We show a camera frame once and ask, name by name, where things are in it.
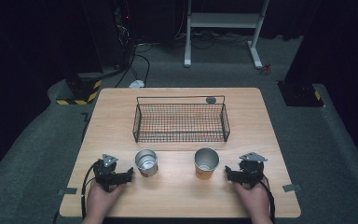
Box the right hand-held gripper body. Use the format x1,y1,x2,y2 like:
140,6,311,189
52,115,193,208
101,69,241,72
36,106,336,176
233,151,269,189

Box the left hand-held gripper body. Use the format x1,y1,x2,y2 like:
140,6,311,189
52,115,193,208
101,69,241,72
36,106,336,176
92,153,126,192

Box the silver metal cup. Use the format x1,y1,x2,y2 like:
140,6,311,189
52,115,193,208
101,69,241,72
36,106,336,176
134,148,159,178

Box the gold metal cup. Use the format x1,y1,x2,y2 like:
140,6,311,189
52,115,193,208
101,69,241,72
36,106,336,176
193,147,221,181

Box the black wire basket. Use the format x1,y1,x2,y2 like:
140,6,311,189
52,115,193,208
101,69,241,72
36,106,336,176
132,94,232,144

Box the person's left hand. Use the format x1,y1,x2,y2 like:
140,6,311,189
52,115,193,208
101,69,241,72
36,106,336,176
86,179,127,219

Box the person's right hand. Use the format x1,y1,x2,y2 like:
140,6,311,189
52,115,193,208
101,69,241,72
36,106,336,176
231,178,272,220

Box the grey tape strip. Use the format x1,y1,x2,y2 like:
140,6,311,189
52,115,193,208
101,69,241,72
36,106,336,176
282,183,303,193
57,187,78,197

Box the black yellow striped base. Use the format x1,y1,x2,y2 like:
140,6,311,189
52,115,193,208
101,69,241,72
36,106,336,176
55,72,103,106

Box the white power adapter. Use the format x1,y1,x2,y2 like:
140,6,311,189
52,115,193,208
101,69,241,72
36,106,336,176
128,79,146,90

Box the black base with yellow mark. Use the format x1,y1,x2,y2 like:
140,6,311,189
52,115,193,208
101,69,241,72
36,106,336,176
276,80,326,108

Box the small red object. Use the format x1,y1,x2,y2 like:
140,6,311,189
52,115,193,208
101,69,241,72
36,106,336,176
260,63,273,77

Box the dark equipment tower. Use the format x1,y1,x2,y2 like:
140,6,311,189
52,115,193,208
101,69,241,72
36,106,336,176
110,0,138,70

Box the white metal stand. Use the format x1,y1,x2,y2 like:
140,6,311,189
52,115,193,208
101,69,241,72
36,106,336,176
183,0,270,70

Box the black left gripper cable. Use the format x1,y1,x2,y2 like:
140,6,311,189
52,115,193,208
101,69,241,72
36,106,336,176
80,160,103,219

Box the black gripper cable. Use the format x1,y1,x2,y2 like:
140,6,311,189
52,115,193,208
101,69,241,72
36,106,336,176
80,160,103,219
256,177,276,224

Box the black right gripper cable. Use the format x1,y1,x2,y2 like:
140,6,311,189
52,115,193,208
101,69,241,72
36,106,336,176
256,177,276,224

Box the black floor cables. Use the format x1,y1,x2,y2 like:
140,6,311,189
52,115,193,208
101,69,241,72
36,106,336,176
114,42,154,89

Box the cable bundle under stand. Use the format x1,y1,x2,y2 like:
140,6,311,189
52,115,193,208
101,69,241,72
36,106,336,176
173,28,254,50

